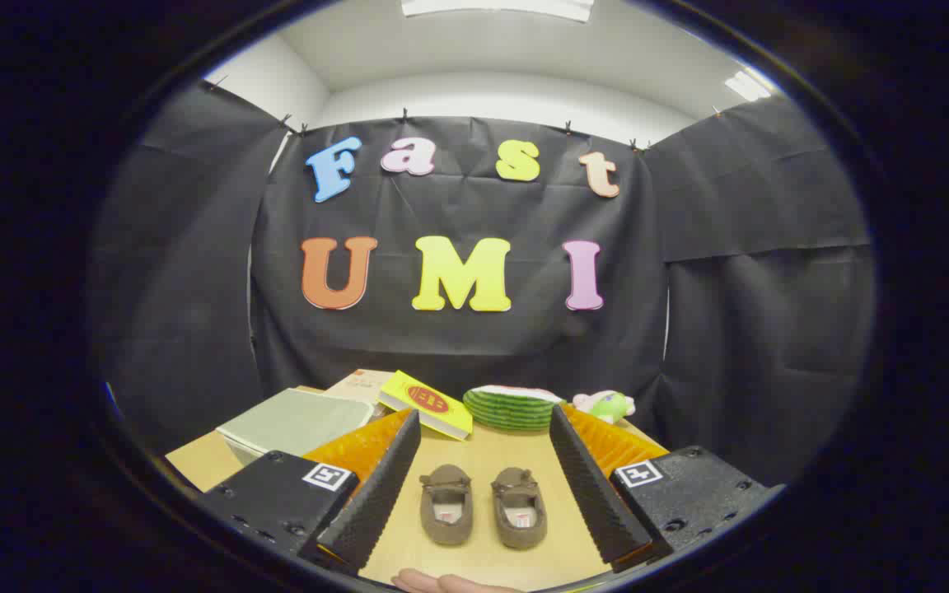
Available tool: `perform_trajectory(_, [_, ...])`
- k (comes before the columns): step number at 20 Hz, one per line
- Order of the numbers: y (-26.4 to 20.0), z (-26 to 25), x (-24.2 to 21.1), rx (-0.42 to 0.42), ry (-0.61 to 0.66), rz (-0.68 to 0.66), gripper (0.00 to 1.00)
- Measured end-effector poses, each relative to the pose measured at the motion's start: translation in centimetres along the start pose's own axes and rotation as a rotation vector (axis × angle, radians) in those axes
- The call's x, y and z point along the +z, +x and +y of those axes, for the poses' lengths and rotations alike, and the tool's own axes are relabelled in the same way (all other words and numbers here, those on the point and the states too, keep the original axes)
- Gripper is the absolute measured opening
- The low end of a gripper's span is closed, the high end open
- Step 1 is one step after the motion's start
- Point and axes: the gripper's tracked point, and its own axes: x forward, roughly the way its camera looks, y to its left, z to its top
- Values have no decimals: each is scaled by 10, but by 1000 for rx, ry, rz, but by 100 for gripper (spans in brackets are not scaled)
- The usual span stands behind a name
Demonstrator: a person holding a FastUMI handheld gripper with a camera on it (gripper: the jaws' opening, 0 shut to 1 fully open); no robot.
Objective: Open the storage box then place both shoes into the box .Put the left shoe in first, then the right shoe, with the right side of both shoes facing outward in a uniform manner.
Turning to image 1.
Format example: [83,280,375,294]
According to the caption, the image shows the white fabric storage box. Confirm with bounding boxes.
[217,387,376,466]

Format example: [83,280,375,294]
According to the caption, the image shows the yellow book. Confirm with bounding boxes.
[377,370,474,441]

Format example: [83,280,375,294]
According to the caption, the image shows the brown fuzzy shoe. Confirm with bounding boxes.
[420,464,474,546]
[491,467,548,551]

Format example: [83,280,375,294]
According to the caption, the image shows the small ceiling light panel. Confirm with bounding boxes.
[724,70,772,102]

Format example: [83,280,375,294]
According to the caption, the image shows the pink and green plush toy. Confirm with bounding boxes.
[572,390,636,425]

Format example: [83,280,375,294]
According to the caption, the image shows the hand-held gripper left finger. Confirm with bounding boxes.
[194,409,422,577]

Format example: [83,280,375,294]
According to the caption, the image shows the beige book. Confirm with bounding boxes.
[324,369,395,406]

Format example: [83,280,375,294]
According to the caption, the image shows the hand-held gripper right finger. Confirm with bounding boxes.
[549,404,784,573]

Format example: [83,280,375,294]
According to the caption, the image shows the watermelon slice plush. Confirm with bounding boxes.
[463,385,564,432]

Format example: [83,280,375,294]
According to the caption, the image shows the long ceiling light panel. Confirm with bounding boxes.
[400,0,595,23]

